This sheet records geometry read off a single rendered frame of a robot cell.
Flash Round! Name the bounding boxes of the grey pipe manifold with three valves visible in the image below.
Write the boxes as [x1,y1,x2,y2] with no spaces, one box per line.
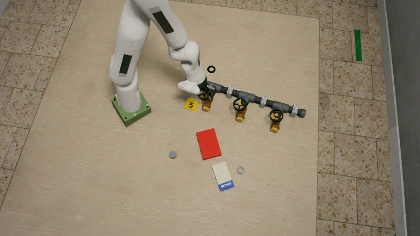
[198,81,306,132]

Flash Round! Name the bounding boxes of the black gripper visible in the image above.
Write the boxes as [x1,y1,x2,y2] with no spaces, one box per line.
[197,77,216,99]

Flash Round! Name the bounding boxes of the red flat rectangular block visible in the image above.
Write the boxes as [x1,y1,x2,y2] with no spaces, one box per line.
[196,128,221,160]

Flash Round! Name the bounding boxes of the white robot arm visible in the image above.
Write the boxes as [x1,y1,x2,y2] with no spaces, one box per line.
[108,0,206,113]

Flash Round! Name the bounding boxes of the grey round disc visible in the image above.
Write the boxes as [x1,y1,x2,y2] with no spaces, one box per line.
[169,151,177,159]

